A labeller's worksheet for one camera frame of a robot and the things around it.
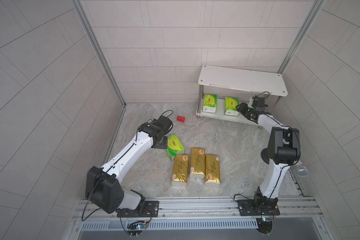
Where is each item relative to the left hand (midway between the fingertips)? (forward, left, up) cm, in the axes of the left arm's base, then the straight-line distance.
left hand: (157, 142), depth 81 cm
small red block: (+26, -12, -11) cm, 31 cm away
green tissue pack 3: (+29, -32, +1) cm, 43 cm away
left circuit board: (-37, +6, -11) cm, 39 cm away
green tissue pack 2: (+26, -45, 0) cm, 52 cm away
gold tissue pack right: (-14, -30, -5) cm, 33 cm away
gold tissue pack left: (-13, -13, -6) cm, 20 cm away
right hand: (+29, -51, +1) cm, 59 cm away
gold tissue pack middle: (-10, -22, -5) cm, 25 cm away
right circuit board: (-36, -53, -13) cm, 65 cm away
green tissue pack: (+1, -9, -7) cm, 11 cm away
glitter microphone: (-18, -66, +8) cm, 69 cm away
